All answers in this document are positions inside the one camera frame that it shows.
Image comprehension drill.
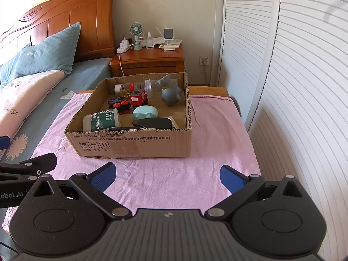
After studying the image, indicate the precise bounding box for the green white medical box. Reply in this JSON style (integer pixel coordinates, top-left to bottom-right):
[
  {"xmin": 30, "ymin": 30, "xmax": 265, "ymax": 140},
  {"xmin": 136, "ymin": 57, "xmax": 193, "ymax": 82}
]
[{"xmin": 82, "ymin": 108, "xmax": 122, "ymax": 131}]

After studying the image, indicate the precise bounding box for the white power strip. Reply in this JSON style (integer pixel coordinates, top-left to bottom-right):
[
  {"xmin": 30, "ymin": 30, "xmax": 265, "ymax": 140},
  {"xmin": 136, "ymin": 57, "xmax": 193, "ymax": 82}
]
[{"xmin": 117, "ymin": 43, "xmax": 136, "ymax": 54}]

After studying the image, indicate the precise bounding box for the clear labelled plastic case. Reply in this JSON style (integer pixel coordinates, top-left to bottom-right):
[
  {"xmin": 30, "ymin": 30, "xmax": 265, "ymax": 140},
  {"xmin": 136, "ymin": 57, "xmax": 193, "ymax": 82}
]
[{"xmin": 166, "ymin": 115, "xmax": 180, "ymax": 129}]

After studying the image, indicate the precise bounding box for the wooden nightstand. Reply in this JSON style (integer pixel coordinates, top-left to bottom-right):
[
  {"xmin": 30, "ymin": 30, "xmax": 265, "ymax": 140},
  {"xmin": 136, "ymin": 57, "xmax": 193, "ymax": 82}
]
[{"xmin": 109, "ymin": 43, "xmax": 185, "ymax": 85}]

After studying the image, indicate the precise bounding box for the large blue pillow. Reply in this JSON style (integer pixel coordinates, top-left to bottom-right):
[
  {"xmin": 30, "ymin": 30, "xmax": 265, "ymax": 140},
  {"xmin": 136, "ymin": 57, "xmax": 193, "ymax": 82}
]
[{"xmin": 15, "ymin": 22, "xmax": 81, "ymax": 80}]

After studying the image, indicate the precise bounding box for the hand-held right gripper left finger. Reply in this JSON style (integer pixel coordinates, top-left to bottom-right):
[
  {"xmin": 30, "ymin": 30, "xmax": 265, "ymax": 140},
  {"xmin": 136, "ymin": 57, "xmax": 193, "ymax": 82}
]
[{"xmin": 32, "ymin": 162, "xmax": 131, "ymax": 219}]

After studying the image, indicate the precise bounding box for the green desk fan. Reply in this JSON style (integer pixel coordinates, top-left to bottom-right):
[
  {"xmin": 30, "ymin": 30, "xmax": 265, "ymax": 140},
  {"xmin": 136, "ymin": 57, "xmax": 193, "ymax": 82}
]
[{"xmin": 129, "ymin": 22, "xmax": 144, "ymax": 51}]

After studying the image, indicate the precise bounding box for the red toy train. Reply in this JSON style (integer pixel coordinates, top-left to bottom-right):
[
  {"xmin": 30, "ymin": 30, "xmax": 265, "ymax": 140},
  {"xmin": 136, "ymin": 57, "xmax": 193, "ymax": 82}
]
[{"xmin": 128, "ymin": 88, "xmax": 149, "ymax": 107}]

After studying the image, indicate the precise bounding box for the clear plastic dome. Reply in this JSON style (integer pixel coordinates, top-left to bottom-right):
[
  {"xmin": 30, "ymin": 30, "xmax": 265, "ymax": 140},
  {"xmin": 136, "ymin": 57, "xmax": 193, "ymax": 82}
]
[{"xmin": 144, "ymin": 79, "xmax": 155, "ymax": 98}]

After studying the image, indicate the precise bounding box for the white louvered closet door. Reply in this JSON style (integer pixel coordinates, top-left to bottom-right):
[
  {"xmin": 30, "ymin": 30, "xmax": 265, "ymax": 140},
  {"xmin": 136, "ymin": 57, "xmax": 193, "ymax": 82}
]
[
  {"xmin": 243, "ymin": 0, "xmax": 348, "ymax": 261},
  {"xmin": 217, "ymin": 0, "xmax": 282, "ymax": 127}
]

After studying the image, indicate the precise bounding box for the black toy train car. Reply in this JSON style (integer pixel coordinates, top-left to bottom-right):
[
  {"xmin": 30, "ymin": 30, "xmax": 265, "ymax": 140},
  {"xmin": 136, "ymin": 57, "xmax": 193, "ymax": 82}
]
[{"xmin": 107, "ymin": 96, "xmax": 131, "ymax": 115}]

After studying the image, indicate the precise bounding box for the grey elephant toy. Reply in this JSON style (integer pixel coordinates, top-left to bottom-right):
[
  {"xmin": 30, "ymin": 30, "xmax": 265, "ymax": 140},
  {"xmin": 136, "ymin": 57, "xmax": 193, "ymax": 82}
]
[{"xmin": 154, "ymin": 74, "xmax": 183, "ymax": 106}]

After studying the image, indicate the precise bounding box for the small blue pillow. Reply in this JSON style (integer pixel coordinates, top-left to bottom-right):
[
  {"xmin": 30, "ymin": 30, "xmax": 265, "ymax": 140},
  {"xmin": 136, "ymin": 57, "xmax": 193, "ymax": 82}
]
[{"xmin": 0, "ymin": 42, "xmax": 32, "ymax": 85}]

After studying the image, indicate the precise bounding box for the brown cardboard box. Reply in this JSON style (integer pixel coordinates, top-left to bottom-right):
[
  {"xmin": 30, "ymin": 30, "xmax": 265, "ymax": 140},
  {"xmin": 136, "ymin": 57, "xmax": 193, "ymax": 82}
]
[{"xmin": 64, "ymin": 72, "xmax": 192, "ymax": 159}]

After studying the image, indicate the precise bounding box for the pink cloth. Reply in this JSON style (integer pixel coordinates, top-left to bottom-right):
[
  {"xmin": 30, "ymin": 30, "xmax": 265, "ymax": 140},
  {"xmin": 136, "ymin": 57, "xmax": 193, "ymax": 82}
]
[{"xmin": 1, "ymin": 91, "xmax": 262, "ymax": 231}]

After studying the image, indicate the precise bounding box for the white stand with screen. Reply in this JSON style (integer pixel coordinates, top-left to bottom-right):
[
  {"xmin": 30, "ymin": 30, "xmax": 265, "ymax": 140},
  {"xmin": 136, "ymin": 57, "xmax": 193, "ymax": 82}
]
[{"xmin": 163, "ymin": 25, "xmax": 174, "ymax": 44}]

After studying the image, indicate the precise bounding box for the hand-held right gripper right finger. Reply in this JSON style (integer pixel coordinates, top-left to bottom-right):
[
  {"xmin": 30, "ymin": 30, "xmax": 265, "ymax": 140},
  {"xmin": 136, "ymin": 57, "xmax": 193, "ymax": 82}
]
[{"xmin": 204, "ymin": 165, "xmax": 305, "ymax": 219}]

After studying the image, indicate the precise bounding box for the teal earbuds case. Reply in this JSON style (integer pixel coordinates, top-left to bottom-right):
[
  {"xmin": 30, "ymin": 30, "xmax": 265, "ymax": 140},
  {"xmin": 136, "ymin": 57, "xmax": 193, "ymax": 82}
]
[{"xmin": 132, "ymin": 105, "xmax": 159, "ymax": 120}]

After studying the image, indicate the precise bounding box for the wooden headboard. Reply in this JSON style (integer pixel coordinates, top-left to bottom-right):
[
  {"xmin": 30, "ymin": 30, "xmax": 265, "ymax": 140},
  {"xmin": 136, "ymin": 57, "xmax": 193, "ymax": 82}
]
[{"xmin": 0, "ymin": 0, "xmax": 117, "ymax": 64}]

